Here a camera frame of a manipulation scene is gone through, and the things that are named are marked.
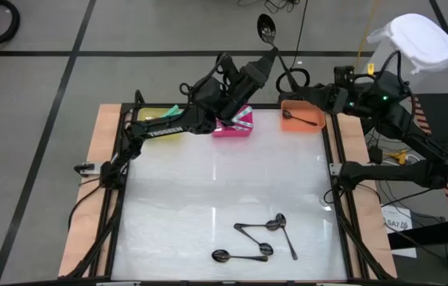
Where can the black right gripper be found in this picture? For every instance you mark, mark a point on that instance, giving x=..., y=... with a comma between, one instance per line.
x=343, y=97

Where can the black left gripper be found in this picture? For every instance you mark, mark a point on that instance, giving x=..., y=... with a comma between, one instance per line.
x=228, y=95

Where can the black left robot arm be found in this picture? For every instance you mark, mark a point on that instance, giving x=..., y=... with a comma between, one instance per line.
x=168, y=129

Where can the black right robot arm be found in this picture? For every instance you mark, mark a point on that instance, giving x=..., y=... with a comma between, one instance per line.
x=398, y=172

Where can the orange plastic bin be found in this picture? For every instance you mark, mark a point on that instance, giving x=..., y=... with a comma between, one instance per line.
x=302, y=127

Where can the pink plastic bin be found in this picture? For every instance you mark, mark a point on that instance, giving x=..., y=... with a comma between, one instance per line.
x=228, y=133

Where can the white and yellow power strip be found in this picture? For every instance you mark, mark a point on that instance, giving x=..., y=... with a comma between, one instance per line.
x=398, y=156

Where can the yellow plastic bin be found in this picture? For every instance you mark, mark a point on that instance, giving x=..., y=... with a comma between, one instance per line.
x=158, y=125

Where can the white lidded trash can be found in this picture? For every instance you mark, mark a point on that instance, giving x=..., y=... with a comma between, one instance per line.
x=418, y=39

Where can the black hazard-striped floor mat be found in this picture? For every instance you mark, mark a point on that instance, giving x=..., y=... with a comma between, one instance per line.
x=438, y=107

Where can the white paper label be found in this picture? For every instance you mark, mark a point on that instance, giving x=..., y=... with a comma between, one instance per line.
x=396, y=222

